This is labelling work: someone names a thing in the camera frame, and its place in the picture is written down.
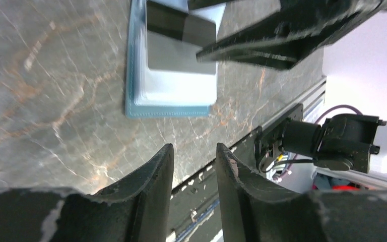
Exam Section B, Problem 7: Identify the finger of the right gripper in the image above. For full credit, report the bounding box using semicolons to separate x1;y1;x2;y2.
197;1;380;71

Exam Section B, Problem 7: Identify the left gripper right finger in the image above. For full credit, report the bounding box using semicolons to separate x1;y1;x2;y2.
216;143;387;241

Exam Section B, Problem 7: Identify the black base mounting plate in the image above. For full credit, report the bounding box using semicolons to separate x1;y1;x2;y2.
166;103;304;241

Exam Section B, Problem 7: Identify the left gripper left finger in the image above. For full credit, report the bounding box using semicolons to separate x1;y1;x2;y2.
0;144;174;241

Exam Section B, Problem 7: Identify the teal card holder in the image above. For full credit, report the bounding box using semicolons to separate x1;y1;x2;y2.
125;1;226;118

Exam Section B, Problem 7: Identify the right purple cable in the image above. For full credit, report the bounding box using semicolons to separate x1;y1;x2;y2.
313;104;364;126

